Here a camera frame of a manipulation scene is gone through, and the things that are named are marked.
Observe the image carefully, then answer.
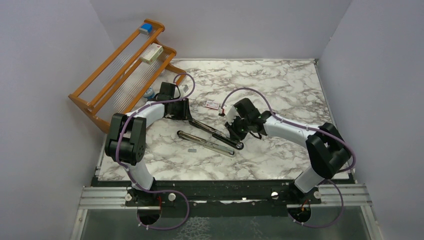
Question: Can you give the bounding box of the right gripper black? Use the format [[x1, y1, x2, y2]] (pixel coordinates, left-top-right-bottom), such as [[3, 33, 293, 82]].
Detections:
[[224, 114, 251, 142]]

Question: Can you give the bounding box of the blue grey eraser block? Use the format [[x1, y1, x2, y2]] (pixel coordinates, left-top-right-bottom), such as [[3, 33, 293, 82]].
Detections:
[[138, 23, 153, 36]]

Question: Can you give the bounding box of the white red box on shelf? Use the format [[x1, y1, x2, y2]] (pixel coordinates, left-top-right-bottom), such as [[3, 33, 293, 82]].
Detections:
[[139, 43, 164, 65]]

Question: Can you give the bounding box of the orange wooden shelf rack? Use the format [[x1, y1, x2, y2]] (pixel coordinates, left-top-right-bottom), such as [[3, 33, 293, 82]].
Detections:
[[68, 18, 185, 133]]

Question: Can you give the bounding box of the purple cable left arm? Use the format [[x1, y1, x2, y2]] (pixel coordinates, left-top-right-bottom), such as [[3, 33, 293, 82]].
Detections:
[[115, 72, 196, 232]]

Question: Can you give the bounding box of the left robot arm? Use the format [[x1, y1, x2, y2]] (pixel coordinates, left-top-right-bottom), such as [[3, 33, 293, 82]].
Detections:
[[104, 82, 193, 206]]

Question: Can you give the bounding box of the black stapler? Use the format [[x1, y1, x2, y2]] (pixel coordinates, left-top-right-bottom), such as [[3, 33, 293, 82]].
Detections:
[[188, 119, 244, 150]]

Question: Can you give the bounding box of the blue white jar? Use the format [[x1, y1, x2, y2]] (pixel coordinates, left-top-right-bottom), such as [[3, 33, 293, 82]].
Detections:
[[143, 87, 156, 101]]

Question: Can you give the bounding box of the red white staple box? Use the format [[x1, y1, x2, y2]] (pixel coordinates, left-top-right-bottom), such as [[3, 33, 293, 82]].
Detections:
[[204, 100, 220, 110]]

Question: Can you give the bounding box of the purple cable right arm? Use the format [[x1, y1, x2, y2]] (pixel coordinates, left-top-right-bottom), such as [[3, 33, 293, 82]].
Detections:
[[221, 87, 357, 229]]

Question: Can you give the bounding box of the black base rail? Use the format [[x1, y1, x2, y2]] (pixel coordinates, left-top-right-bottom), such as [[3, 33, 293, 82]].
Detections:
[[78, 180, 373, 218]]

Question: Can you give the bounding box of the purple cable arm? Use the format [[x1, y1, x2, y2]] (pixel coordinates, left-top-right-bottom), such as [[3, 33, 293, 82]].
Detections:
[[115, 72, 196, 232], [221, 87, 357, 229]]

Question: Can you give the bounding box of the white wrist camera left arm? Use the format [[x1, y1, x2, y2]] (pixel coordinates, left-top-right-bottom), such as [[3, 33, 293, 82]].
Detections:
[[183, 84, 189, 93]]

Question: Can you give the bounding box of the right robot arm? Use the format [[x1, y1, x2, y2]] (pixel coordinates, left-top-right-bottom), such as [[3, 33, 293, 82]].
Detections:
[[219, 98, 352, 204]]

